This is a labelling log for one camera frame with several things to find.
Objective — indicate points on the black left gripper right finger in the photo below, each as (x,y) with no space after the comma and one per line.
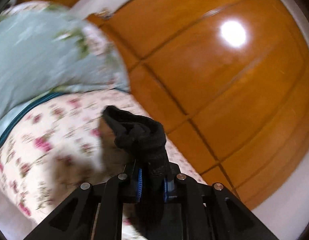
(199,211)

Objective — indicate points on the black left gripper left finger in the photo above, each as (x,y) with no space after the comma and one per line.
(93,211)

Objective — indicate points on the black pants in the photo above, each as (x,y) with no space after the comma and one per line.
(144,140)

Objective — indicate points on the brown wooden wardrobe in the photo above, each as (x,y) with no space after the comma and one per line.
(228,79)

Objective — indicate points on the light blue floral pillow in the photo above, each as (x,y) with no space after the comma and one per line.
(45,52)

